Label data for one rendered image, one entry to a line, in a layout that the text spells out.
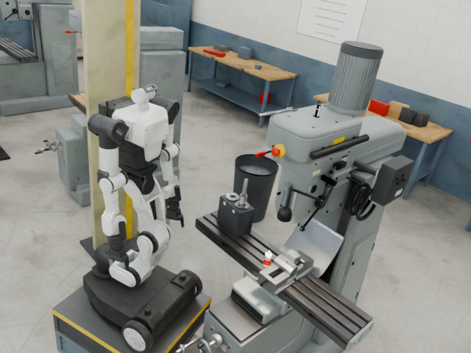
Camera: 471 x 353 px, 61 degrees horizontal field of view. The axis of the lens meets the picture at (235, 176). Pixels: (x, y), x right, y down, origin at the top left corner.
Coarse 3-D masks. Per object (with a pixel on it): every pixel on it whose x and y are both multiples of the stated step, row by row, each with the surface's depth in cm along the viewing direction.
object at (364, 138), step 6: (354, 138) 193; (360, 138) 195; (366, 138) 197; (336, 144) 183; (342, 144) 184; (348, 144) 187; (354, 144) 191; (318, 150) 174; (324, 150) 175; (330, 150) 178; (336, 150) 181; (312, 156) 172; (318, 156) 172
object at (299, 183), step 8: (280, 176) 204; (288, 176) 199; (296, 176) 194; (320, 176) 196; (280, 184) 204; (296, 184) 196; (304, 184) 194; (312, 184) 194; (320, 184) 200; (304, 192) 196; (312, 192) 196; (320, 192) 204; (296, 200) 199; (304, 200) 198; (312, 200) 202; (296, 208) 200; (304, 208) 200; (312, 208) 205; (296, 216) 203; (304, 216) 204
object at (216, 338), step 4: (212, 336) 217; (216, 336) 216; (220, 336) 216; (200, 340) 211; (204, 340) 210; (212, 340) 216; (216, 340) 215; (220, 340) 215; (200, 344) 208; (204, 344) 208; (208, 344) 209; (212, 344) 214; (216, 344) 216; (220, 344) 215; (200, 348) 207; (204, 348) 211; (208, 348) 208; (200, 352) 214; (204, 352) 212; (208, 352) 208
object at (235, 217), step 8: (224, 200) 253; (232, 200) 252; (224, 208) 255; (232, 208) 248; (240, 208) 245; (248, 208) 248; (224, 216) 257; (232, 216) 250; (240, 216) 244; (248, 216) 248; (224, 224) 259; (232, 224) 251; (240, 224) 247; (248, 224) 252; (232, 232) 253; (240, 232) 251; (248, 232) 256
